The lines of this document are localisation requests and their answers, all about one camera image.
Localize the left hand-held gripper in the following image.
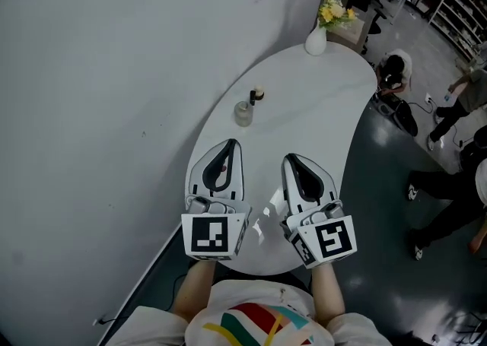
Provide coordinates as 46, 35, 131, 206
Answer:
180, 138, 253, 262

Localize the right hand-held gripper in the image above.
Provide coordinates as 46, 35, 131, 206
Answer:
280, 153, 358, 269

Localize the clear glass cup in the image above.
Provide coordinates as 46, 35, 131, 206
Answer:
234, 100, 254, 128

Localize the person's right forearm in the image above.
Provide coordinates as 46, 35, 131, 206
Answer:
310, 262, 346, 329

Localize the person's left forearm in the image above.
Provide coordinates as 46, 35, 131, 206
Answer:
173, 260, 217, 323

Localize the white kidney-shaped table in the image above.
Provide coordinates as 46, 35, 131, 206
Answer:
185, 40, 377, 276

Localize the black bag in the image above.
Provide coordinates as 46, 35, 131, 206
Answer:
374, 93, 419, 136

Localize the white shirt colourful print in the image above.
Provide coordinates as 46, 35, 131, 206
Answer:
97, 279, 393, 346

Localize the yellow flower bouquet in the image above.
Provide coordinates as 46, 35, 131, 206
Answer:
317, 0, 358, 32

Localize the black office chair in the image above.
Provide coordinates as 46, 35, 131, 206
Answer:
367, 8, 387, 36

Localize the white shelving rack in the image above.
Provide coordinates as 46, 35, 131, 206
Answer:
429, 0, 487, 64

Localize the black power cable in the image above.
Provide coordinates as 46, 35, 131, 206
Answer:
99, 271, 191, 326

